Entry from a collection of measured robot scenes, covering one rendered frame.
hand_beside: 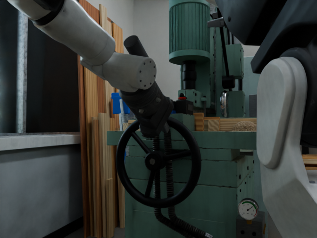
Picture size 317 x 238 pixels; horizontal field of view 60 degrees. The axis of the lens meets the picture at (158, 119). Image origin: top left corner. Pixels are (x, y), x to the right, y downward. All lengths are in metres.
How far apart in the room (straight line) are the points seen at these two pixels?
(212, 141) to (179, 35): 0.46
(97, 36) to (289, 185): 0.37
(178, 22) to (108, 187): 1.58
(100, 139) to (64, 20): 1.98
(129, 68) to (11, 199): 1.67
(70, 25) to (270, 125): 0.32
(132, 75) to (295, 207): 0.35
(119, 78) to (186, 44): 0.61
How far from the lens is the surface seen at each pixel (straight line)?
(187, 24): 1.17
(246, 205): 0.93
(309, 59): 0.36
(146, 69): 0.56
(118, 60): 0.58
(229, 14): 0.50
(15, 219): 2.17
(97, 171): 2.39
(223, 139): 0.97
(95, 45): 0.50
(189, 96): 1.13
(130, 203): 1.14
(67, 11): 0.46
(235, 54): 1.35
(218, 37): 1.40
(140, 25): 3.95
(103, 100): 2.76
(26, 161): 2.15
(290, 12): 0.41
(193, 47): 1.14
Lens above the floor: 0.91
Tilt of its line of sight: 2 degrees up
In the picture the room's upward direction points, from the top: straight up
